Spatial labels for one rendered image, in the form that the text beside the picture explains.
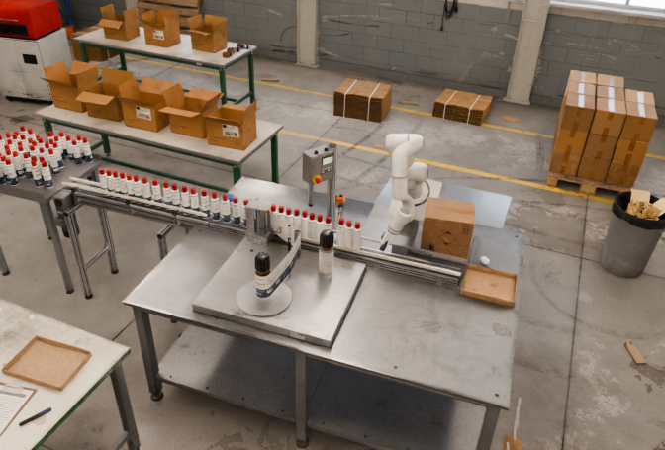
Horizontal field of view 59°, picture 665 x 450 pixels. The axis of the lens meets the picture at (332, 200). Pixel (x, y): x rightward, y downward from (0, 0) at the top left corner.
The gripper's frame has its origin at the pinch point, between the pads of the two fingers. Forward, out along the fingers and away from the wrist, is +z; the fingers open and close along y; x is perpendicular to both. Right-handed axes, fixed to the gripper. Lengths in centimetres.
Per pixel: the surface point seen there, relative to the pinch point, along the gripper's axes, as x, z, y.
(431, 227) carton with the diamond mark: 20.7, -18.4, -17.0
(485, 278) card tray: 62, -11, -7
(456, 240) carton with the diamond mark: 37.8, -17.5, -18.6
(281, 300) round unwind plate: -37, 19, 60
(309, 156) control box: -63, -33, 0
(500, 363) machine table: 76, -16, 58
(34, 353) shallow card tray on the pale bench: -133, 63, 131
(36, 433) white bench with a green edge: -101, 52, 168
